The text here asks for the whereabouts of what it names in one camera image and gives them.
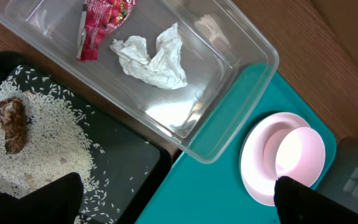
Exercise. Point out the pink bowl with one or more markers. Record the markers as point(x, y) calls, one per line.
point(298, 153)

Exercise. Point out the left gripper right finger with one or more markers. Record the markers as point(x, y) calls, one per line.
point(297, 203)

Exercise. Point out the white rice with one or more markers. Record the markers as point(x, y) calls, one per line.
point(56, 146)

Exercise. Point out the clear plastic bin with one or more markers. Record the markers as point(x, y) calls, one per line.
point(227, 61)

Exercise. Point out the grey dishwasher rack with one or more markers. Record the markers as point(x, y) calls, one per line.
point(340, 183)

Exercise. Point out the brown food piece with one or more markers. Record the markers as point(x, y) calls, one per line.
point(13, 123)

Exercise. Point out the teal serving tray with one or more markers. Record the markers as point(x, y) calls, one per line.
point(193, 192)

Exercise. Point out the red snack wrapper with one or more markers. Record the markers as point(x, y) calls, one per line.
point(98, 19)

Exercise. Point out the white napkin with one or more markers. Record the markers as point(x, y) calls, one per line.
point(163, 70)

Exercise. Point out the white round plate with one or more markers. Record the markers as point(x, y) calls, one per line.
point(258, 183)

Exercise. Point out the black tray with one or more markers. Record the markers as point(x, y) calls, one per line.
point(128, 168)

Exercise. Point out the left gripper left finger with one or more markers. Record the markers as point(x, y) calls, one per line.
point(57, 202)

